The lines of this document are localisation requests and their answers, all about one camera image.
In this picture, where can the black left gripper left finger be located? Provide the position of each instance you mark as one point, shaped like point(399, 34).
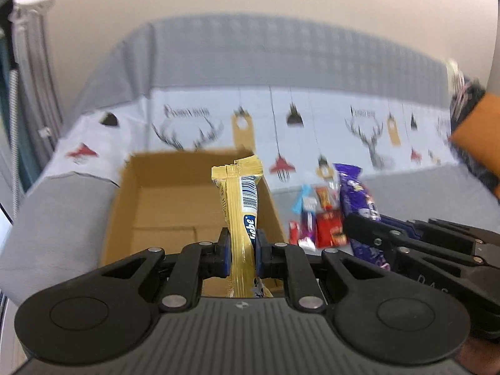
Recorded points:
point(185, 272)

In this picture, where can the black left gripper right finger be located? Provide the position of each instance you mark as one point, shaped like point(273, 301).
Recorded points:
point(290, 264)

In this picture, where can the gold snack bar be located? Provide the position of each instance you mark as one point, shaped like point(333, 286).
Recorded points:
point(237, 183)

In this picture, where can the purple snack packet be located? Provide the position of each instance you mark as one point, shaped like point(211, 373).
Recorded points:
point(355, 199)

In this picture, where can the person's right hand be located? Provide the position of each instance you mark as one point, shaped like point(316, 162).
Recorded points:
point(480, 357)

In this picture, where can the red long snack stick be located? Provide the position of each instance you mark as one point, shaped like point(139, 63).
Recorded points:
point(294, 232)

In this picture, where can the purple white snack bar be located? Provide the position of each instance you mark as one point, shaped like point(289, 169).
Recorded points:
point(307, 238)

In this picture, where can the red snack packet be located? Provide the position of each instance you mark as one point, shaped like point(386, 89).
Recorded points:
point(329, 230)

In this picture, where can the light blue snack packet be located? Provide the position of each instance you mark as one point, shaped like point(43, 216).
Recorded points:
point(305, 192)

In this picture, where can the orange red small snack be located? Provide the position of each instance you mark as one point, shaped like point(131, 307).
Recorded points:
point(324, 197)

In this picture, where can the orange cushion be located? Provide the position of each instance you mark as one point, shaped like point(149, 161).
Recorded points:
point(476, 140)

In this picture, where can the grey printed sofa cover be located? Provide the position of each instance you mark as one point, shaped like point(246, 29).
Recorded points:
point(302, 95)

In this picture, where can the grey curtain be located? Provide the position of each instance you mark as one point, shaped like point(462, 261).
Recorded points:
point(40, 111)

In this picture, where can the white garment steamer stand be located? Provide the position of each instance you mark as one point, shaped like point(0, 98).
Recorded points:
point(14, 14)

